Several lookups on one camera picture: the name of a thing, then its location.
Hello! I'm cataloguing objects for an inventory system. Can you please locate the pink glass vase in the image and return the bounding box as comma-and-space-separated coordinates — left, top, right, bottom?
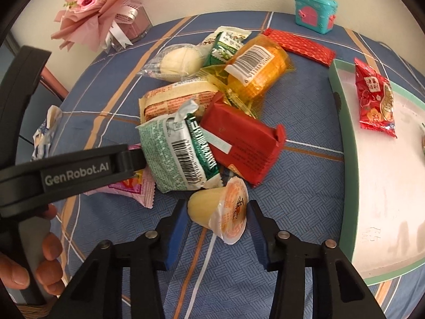
106, 5, 153, 52

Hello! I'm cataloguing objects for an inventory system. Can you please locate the round pastry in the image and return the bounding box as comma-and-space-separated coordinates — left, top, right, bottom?
139, 44, 208, 83

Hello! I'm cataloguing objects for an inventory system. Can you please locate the person's left hand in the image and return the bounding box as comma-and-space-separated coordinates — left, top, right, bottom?
0, 204, 66, 297

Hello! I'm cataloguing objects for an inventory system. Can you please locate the long beige red cracker packet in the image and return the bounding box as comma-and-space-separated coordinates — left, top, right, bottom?
139, 77, 220, 123

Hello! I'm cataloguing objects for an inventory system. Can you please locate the flat red patterned packet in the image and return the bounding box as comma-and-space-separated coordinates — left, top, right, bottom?
262, 29, 337, 66

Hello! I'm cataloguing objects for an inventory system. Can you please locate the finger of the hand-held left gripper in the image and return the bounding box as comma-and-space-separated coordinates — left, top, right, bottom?
116, 147, 147, 185

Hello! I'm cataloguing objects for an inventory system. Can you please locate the teal toy box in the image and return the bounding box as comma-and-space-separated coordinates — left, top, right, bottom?
294, 0, 338, 35

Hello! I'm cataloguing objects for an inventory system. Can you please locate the red brick-shaped packet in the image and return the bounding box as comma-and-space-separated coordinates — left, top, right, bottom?
199, 93, 287, 188

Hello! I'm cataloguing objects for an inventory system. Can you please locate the green white biscuit packet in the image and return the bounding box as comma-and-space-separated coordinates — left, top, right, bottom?
135, 100, 222, 193
202, 31, 248, 69

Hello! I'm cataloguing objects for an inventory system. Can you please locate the red festive snack packet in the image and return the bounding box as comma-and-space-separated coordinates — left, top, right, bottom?
354, 57, 398, 139

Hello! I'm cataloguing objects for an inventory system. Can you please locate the jelly cup with orange lid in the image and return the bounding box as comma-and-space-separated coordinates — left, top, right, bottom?
187, 176, 249, 246

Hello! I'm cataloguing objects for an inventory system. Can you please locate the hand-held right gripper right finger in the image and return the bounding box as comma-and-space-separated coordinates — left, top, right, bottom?
248, 200, 387, 319

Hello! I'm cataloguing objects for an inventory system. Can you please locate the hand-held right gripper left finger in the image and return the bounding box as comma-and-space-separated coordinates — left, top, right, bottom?
50, 199, 190, 319

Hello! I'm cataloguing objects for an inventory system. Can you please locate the pink wooden rail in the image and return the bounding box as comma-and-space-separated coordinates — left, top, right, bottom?
41, 66, 69, 102

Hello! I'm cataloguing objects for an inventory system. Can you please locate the pink snack packet red logo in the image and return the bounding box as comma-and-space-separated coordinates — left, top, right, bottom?
83, 144, 156, 209

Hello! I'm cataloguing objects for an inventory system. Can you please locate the white tray with green rim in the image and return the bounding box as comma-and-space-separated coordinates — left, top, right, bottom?
329, 59, 425, 286

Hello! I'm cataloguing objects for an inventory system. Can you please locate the orange packet with barcode label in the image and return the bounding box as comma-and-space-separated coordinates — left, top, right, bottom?
198, 34, 295, 120

